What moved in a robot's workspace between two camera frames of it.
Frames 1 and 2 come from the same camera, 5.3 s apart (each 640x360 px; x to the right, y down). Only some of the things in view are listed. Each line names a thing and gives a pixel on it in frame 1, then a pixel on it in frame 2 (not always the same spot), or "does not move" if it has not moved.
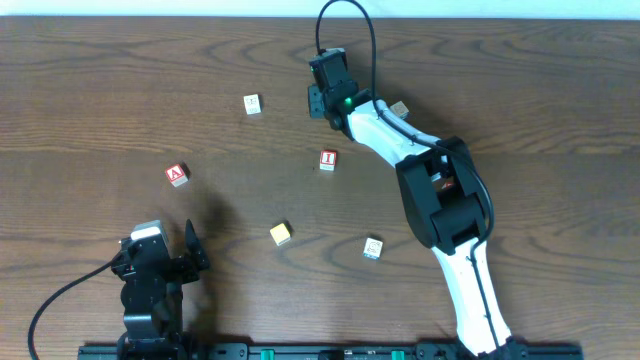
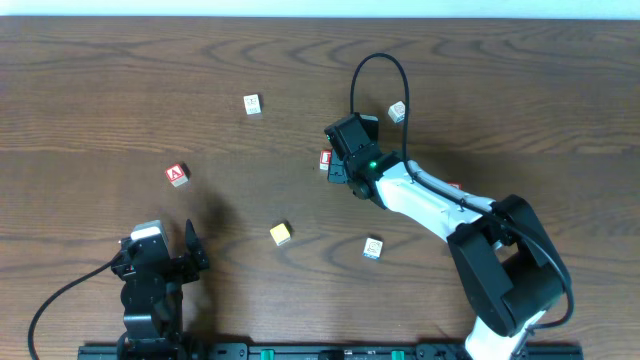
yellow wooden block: (280, 234) does not move
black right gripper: (316, 101) to (338, 170)
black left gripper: (167, 265) does not move
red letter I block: (328, 160) does not move
